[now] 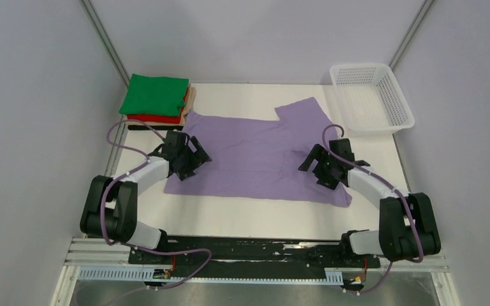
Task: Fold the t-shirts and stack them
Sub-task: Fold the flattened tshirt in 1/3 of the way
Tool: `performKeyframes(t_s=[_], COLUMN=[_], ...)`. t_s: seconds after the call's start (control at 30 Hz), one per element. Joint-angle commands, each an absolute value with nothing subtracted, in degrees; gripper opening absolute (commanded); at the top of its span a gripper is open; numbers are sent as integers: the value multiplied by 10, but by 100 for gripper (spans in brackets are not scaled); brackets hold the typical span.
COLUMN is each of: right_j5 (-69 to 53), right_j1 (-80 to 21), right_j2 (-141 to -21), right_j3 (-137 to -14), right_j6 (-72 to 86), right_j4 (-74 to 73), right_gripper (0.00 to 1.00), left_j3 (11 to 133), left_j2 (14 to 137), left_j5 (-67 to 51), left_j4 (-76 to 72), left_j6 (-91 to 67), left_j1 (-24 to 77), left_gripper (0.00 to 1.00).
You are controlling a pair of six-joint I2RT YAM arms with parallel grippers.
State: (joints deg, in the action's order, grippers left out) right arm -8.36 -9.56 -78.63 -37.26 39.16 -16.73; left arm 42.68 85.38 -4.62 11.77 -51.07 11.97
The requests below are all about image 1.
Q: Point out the beige folded t shirt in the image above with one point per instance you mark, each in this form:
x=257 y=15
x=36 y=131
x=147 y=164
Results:
x=192 y=93

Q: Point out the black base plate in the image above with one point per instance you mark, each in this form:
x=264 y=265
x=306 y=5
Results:
x=266 y=256

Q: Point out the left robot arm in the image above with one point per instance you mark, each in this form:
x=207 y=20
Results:
x=111 y=206

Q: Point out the lavender t shirt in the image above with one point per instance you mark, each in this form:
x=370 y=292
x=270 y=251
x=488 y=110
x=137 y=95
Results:
x=259 y=158

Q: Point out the red folded t shirt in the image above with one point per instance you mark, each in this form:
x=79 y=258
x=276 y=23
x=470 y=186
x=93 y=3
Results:
x=161 y=118

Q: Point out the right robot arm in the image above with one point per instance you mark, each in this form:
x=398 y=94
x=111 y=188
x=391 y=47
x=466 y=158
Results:
x=407 y=227

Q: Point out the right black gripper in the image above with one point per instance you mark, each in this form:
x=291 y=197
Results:
x=323 y=156

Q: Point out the white plastic basket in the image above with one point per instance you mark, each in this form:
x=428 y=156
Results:
x=370 y=98

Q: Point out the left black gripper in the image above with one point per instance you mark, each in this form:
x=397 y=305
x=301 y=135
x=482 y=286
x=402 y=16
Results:
x=202 y=159

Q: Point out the green folded t shirt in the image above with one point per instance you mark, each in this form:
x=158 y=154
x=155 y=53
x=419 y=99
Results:
x=155 y=95

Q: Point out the white slotted cable duct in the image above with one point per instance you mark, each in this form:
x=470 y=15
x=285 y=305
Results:
x=132 y=274

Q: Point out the black folded t shirt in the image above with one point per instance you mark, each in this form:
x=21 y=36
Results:
x=132 y=127

